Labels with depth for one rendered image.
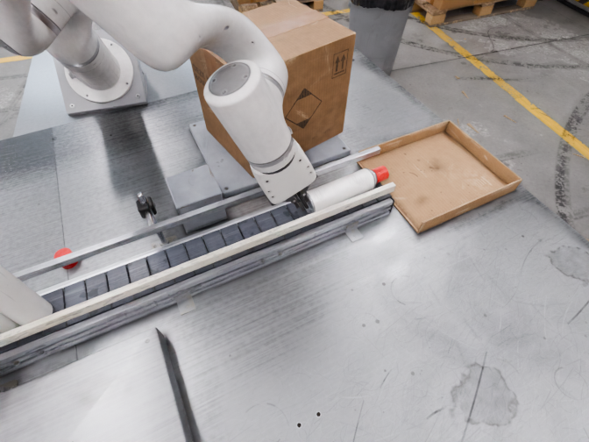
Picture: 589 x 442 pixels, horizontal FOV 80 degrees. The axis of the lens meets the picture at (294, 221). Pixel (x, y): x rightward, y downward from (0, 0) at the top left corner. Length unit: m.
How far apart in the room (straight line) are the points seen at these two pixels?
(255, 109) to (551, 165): 2.32
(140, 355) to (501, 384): 0.61
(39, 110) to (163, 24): 0.96
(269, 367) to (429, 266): 0.39
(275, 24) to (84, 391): 0.80
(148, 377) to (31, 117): 0.93
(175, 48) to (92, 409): 0.53
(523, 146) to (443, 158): 1.69
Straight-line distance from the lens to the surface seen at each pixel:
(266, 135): 0.52
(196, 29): 0.47
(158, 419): 0.64
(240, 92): 0.48
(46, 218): 1.01
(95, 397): 0.68
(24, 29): 0.89
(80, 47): 1.05
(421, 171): 0.98
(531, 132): 2.85
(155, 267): 0.75
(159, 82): 1.34
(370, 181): 0.79
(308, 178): 0.66
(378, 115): 1.14
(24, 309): 0.73
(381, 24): 2.68
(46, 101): 1.41
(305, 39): 0.85
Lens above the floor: 1.48
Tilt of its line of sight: 52 degrees down
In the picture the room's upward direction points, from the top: straight up
